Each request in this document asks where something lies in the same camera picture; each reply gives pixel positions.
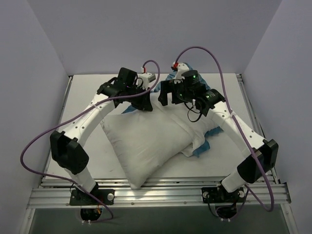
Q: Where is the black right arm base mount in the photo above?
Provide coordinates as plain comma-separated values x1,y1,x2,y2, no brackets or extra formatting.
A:
201,186,245,203

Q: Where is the white pillow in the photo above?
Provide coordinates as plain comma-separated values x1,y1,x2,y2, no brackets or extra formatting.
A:
100,97,210,190

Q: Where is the aluminium right side rail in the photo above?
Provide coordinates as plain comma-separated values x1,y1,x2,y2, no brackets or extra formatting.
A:
236,74,280,184

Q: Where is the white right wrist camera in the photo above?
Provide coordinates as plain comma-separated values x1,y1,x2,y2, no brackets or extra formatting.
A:
171,62,190,79

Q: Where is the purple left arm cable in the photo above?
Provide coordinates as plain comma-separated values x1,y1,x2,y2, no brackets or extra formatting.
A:
19,59,161,223

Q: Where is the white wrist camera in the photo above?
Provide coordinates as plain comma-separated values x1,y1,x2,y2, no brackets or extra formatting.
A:
171,62,190,79
136,67,156,90

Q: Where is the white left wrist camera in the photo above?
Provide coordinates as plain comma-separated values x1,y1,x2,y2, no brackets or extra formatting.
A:
136,67,156,90

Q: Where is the aluminium front rail frame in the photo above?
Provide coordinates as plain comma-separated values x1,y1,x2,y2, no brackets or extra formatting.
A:
26,176,292,208

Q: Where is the aluminium rail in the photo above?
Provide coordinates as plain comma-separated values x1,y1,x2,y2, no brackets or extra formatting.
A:
43,75,73,174
236,74,280,184

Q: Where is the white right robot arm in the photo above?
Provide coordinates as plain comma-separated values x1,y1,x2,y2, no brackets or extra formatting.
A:
158,70,278,201

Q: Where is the blue houndstooth pillow with pillowcase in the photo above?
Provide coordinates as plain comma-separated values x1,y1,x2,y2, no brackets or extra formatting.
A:
122,62,222,157

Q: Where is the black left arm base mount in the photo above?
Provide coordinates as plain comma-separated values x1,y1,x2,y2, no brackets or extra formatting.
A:
69,189,115,206

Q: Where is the aluminium left side rail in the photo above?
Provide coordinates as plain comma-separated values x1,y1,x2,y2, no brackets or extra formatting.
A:
43,75,73,174

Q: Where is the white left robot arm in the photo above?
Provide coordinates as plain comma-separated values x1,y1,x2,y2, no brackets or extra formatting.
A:
50,68,156,204

